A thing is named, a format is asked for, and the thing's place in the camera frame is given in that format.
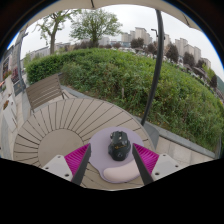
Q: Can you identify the bare-trunk leaning tree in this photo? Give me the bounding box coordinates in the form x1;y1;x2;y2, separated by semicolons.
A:
34;9;81;56

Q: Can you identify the group of beige apartment buildings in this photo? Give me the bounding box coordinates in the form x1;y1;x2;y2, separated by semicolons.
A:
120;27;212;69

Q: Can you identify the lavender mouse pad with wrist rest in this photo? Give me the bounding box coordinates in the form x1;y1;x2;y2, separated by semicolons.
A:
88;126;146;184

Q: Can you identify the white flower planter box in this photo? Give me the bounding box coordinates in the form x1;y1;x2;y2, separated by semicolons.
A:
2;96;18;133

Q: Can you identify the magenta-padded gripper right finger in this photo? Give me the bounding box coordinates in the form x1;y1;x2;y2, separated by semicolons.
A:
131;143;184;186

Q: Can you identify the dark curved umbrella pole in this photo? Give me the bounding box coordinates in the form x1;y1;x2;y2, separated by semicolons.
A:
140;9;165;127

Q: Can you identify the round leafy green tree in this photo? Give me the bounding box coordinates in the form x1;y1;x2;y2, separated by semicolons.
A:
69;8;123;48

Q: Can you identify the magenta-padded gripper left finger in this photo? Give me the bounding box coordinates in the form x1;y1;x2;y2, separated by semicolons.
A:
42;143;92;186

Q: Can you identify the grey sign pillar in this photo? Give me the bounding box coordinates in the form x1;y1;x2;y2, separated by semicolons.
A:
14;29;29;96

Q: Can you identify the black computer mouse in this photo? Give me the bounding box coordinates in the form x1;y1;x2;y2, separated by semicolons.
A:
107;130;132;162

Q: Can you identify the slatted beige outdoor chair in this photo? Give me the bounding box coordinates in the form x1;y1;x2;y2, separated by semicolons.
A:
25;73;69;113

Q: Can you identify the beige patio umbrella canopy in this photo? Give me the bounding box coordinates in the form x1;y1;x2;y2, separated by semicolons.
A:
19;0;203;33

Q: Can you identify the green hedge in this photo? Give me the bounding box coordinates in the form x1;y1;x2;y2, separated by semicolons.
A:
25;48;224;153

